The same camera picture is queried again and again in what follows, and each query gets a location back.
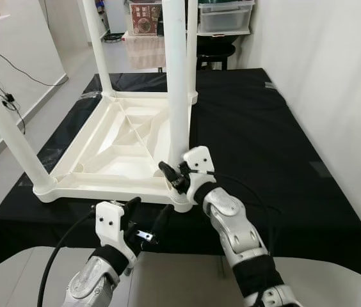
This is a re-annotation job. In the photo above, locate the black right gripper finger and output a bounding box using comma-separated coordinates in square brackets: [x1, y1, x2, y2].
[157, 161, 188, 194]

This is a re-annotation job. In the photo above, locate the white plastic children table top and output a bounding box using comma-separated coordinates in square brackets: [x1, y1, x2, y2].
[31, 90, 200, 214]

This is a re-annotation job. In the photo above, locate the black table cloth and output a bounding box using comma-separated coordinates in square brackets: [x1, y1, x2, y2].
[0, 66, 361, 283]

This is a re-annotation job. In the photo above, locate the pink cloth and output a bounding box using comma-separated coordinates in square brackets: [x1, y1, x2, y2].
[124, 35, 167, 71]

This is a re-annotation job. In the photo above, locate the black round stool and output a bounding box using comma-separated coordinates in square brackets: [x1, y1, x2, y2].
[197, 40, 239, 71]

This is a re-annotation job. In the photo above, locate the printed cardboard box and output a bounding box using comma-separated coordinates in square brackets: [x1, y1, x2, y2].
[129, 0, 164, 35]

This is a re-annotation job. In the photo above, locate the clear plastic storage box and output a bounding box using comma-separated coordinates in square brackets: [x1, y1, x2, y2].
[197, 0, 256, 35]

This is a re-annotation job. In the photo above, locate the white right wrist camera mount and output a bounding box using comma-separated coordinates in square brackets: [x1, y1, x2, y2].
[181, 145, 218, 203]

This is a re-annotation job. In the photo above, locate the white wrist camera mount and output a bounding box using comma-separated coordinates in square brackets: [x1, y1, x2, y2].
[181, 145, 218, 203]
[95, 200, 138, 264]

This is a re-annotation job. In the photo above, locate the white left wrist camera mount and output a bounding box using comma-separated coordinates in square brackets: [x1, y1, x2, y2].
[95, 200, 138, 264]

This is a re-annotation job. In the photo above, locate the metal folding table frame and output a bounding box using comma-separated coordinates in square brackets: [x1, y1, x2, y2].
[218, 255, 229, 279]

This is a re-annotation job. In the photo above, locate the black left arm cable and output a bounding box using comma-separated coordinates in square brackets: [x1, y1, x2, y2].
[36, 207, 99, 307]

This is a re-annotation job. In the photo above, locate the black cable coil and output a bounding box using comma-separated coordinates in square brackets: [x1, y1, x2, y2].
[103, 32, 125, 43]

